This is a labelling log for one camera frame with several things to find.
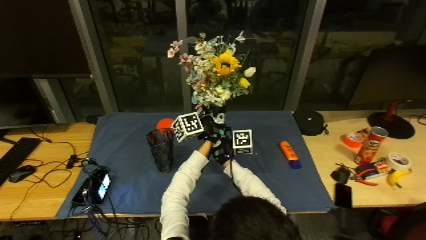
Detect person's right hand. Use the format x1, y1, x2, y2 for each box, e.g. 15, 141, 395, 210
210, 132, 234, 166

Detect person's left hand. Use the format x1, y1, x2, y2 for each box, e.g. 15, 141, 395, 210
197, 114, 228, 145

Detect black and white patterned vase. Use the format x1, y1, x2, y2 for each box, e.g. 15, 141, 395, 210
206, 105, 228, 126

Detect white marker cube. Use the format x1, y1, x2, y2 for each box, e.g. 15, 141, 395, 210
232, 129, 254, 156
170, 112, 206, 144

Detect orange ball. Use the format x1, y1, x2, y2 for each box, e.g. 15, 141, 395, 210
154, 117, 176, 131

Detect dark glass vase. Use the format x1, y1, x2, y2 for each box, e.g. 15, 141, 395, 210
145, 127, 177, 174

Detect orange and blue bottle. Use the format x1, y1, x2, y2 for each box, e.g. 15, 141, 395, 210
278, 140, 304, 170

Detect mixed flower bouquet with sunflower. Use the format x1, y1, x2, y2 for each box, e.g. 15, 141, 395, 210
166, 30, 258, 112

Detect black round pouch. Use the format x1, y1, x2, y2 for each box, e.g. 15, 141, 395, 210
292, 110, 331, 137

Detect blue table cloth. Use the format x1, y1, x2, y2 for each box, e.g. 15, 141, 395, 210
56, 110, 338, 220

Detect small black key pouch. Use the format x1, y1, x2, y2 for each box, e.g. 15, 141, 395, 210
329, 163, 353, 186

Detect orange tape roll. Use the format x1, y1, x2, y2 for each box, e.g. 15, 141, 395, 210
341, 131, 366, 150

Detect black phone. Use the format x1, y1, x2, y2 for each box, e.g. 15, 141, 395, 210
333, 182, 354, 210

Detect black device with lit screen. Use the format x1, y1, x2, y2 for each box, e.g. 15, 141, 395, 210
71, 165, 113, 205

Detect red chips can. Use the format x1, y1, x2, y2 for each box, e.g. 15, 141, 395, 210
353, 125, 390, 166

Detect blue and red snack packet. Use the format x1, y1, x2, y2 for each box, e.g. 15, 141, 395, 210
354, 158, 393, 181

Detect black lamp base red stem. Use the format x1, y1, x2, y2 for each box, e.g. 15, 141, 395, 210
366, 99, 418, 140

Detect white tape roll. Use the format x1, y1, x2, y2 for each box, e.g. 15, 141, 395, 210
386, 152, 414, 172

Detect yellow banana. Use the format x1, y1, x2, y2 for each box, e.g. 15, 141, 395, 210
386, 168, 414, 190

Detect black monitor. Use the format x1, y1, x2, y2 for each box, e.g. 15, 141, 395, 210
0, 75, 56, 130

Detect black keyboard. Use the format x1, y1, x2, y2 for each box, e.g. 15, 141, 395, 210
0, 136, 44, 187

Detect black computer mouse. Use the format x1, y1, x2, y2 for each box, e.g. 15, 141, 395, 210
8, 164, 39, 184

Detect red chair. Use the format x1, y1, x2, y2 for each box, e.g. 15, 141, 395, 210
369, 202, 426, 240

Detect black glove cable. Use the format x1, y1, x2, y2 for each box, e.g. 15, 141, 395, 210
226, 159, 245, 196

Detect red handled pliers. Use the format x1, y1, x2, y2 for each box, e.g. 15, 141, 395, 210
351, 175, 379, 187

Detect black table cable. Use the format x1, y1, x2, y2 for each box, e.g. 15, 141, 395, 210
8, 127, 92, 221

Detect bundle of black cables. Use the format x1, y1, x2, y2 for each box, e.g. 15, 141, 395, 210
57, 203, 161, 240

